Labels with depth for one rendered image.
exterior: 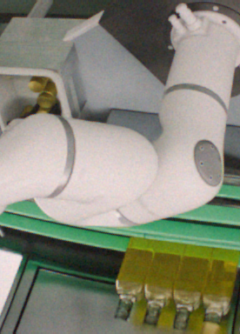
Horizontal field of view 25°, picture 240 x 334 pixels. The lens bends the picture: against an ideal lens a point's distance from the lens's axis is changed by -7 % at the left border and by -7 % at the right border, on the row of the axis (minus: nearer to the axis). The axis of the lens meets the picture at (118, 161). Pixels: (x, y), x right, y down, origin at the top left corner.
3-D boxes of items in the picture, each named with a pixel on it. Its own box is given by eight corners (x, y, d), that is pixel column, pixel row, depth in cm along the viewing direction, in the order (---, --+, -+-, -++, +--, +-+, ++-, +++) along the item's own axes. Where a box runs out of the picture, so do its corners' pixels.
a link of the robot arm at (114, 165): (79, 193, 53) (-2, 222, 64) (230, 204, 69) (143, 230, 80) (71, 98, 55) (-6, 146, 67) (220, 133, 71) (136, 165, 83)
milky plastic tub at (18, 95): (20, 113, 124) (6, 142, 119) (-4, 40, 106) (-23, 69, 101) (91, 120, 119) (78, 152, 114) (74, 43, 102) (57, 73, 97)
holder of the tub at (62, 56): (27, 126, 128) (15, 152, 124) (-3, 39, 107) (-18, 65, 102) (96, 134, 124) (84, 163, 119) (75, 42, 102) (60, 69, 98)
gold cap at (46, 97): (42, 80, 111) (34, 96, 108) (57, 81, 110) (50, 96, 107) (45, 92, 113) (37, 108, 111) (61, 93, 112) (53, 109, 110)
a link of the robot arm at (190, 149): (245, 117, 74) (228, 215, 65) (178, 143, 83) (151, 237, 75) (202, 72, 70) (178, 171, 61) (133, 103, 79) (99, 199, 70)
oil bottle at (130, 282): (143, 217, 120) (115, 302, 108) (140, 203, 115) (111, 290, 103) (168, 221, 118) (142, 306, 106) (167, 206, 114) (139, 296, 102)
